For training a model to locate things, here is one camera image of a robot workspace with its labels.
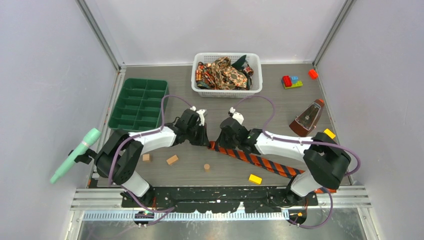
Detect orange navy striped tie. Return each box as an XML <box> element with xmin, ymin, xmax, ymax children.
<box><xmin>208</xmin><ymin>141</ymin><xmax>324</xmax><ymax>193</ymax></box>

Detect brown wooden metronome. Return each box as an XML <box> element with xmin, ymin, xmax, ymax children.
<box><xmin>289</xmin><ymin>99</ymin><xmax>325</xmax><ymax>137</ymax></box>

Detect white plastic basket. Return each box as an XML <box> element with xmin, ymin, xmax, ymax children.
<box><xmin>191</xmin><ymin>52</ymin><xmax>263</xmax><ymax>98</ymax></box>

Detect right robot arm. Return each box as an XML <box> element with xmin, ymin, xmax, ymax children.
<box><xmin>216</xmin><ymin>117</ymin><xmax>352</xmax><ymax>205</ymax></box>

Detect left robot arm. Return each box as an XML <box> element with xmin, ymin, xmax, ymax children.
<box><xmin>94</xmin><ymin>107</ymin><xmax>210</xmax><ymax>207</ymax></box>

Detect small wooden block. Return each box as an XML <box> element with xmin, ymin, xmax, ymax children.
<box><xmin>166</xmin><ymin>155</ymin><xmax>179</xmax><ymax>166</ymax></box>

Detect yellow toy brick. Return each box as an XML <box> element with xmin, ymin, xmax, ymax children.
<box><xmin>248</xmin><ymin>174</ymin><xmax>263</xmax><ymax>185</ymax></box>
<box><xmin>323</xmin><ymin>128</ymin><xmax>336</xmax><ymax>139</ymax></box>

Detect small wooden cube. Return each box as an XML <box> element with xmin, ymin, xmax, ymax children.
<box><xmin>142</xmin><ymin>154</ymin><xmax>152</xmax><ymax>162</ymax></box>

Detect green compartment tray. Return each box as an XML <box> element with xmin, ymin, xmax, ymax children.
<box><xmin>108</xmin><ymin>78</ymin><xmax>169</xmax><ymax>132</ymax></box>

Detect floral patterned tie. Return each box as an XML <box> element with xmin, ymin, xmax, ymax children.
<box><xmin>195</xmin><ymin>56</ymin><xmax>255</xmax><ymax>90</ymax></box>

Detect dark green tie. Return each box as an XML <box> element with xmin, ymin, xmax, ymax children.
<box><xmin>231</xmin><ymin>54</ymin><xmax>247</xmax><ymax>70</ymax></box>

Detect stacked lego bricks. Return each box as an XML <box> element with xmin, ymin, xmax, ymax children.
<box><xmin>281</xmin><ymin>75</ymin><xmax>303</xmax><ymax>89</ymax></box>

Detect mint green microphone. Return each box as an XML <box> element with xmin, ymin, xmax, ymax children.
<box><xmin>49</xmin><ymin>128</ymin><xmax>101</xmax><ymax>184</ymax></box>

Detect red toy brick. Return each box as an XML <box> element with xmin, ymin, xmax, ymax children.
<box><xmin>308</xmin><ymin>69</ymin><xmax>319</xmax><ymax>80</ymax></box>

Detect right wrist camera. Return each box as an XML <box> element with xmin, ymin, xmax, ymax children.
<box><xmin>228</xmin><ymin>107</ymin><xmax>244</xmax><ymax>125</ymax></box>

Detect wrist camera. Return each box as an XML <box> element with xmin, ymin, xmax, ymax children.
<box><xmin>190</xmin><ymin>106</ymin><xmax>208</xmax><ymax>127</ymax></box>
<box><xmin>228</xmin><ymin>107</ymin><xmax>244</xmax><ymax>125</ymax></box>

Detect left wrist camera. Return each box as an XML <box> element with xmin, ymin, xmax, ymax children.
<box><xmin>190</xmin><ymin>106</ymin><xmax>208</xmax><ymax>127</ymax></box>

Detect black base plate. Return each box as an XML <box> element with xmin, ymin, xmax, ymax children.
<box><xmin>121</xmin><ymin>186</ymin><xmax>318</xmax><ymax>214</ymax></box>

